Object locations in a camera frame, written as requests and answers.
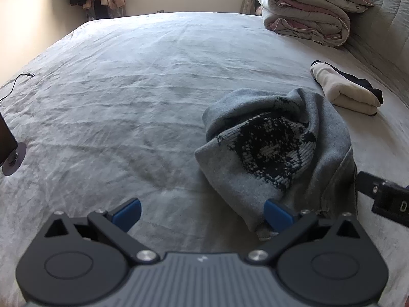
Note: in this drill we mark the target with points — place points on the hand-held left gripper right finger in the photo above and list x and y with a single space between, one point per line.
278 216

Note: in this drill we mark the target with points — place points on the folded cream and black garment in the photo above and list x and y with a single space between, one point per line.
345 92

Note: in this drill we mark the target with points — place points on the folded white and pink quilt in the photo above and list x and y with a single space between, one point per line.
303 12

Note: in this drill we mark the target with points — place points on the grey quilted headboard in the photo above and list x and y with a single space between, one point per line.
383 22

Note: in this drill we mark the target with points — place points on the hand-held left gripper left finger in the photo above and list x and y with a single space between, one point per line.
127 214

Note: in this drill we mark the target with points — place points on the grey knit sweater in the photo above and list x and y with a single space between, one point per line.
242 179

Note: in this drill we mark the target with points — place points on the bed with grey sheet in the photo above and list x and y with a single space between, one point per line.
111 86

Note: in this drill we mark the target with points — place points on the black stand with round base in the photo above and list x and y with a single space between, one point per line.
11 163

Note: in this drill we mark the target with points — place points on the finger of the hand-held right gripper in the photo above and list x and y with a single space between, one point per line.
367 182

